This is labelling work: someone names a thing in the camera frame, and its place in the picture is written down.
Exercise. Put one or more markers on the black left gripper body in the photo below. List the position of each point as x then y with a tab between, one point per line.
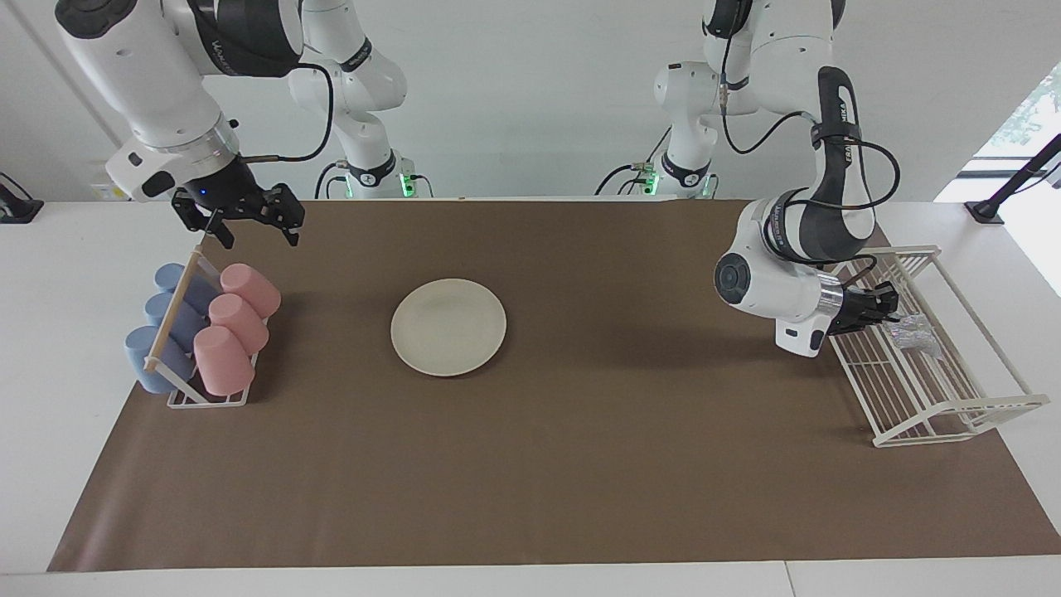
854	311

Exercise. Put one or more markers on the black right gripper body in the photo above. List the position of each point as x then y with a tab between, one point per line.
224	192

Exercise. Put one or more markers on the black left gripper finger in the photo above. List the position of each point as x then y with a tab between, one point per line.
889	313
889	293

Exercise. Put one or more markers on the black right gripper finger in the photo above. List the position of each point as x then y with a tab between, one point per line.
222	230
293	230

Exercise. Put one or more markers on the clear plastic bag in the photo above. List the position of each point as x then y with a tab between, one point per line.
912	336

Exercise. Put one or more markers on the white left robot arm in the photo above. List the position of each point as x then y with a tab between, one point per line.
796	265

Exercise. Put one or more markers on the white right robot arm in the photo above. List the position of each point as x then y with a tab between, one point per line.
149	83

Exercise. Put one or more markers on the cream round plate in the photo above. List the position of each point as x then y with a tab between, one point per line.
448	327

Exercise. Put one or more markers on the pink plastic cup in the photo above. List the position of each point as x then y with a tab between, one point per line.
251	288
222	361
240	323

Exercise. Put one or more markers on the blue plastic cup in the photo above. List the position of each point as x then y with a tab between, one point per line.
142	356
172	276
162	308

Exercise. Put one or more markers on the black clamp stand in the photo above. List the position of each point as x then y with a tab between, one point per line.
1015	178

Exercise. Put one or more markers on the black table clamp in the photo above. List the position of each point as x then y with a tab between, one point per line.
16	207

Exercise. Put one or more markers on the bright window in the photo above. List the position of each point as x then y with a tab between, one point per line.
1032	116

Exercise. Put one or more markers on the brown table mat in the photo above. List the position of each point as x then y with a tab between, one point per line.
580	464

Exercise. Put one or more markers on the white wall power outlet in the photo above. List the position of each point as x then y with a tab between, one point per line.
104	193

